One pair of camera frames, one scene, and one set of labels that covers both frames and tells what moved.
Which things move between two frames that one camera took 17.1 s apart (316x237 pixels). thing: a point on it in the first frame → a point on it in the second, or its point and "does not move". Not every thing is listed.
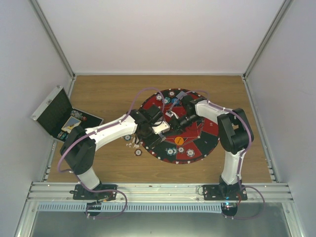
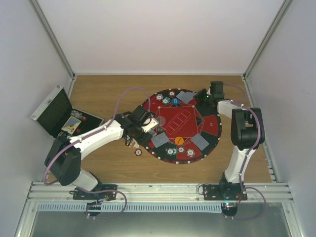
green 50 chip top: x=167 y=100 does not move
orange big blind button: x=178 y=140 does not move
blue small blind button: x=175 y=101 does not move
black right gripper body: x=179 y=126 → x=203 y=100
